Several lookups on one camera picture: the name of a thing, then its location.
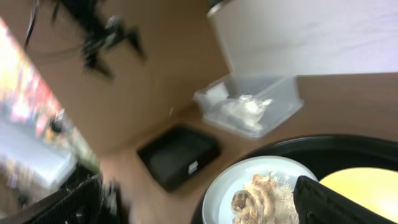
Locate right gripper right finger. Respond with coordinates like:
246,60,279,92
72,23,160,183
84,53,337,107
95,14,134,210
294,175,394,224

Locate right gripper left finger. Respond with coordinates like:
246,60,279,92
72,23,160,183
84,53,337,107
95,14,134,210
19,175,124,224

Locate white napkin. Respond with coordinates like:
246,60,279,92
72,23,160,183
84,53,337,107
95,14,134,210
221,95,273,131

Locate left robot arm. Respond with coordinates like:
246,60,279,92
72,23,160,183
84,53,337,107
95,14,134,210
23,0,147,81

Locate food scraps and rice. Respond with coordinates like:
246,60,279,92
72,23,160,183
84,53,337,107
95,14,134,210
231,172,299,224

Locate round black serving tray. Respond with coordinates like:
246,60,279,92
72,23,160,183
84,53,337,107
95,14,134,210
192,135,397,223

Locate yellow bowl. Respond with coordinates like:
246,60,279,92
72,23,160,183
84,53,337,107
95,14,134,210
320,167,397,223

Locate black rectangular tray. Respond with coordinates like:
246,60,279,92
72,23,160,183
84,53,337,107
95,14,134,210
137,124,221,192

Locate grey plate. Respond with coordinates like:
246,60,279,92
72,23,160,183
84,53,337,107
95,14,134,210
201,156,318,224

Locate clear plastic bin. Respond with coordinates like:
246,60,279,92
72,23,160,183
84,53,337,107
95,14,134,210
193,75,303,139

